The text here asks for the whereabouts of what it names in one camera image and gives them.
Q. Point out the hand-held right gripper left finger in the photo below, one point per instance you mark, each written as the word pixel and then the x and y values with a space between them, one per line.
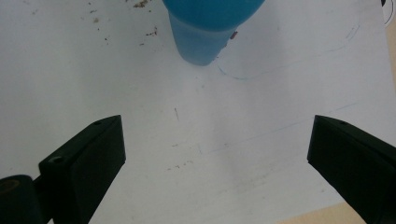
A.
pixel 84 168

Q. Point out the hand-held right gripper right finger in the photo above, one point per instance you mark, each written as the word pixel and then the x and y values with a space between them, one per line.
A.
pixel 351 161

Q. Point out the blue plastic bottle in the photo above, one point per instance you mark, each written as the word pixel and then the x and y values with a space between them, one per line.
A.
pixel 199 40

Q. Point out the white table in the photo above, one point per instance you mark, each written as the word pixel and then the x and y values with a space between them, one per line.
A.
pixel 218 124

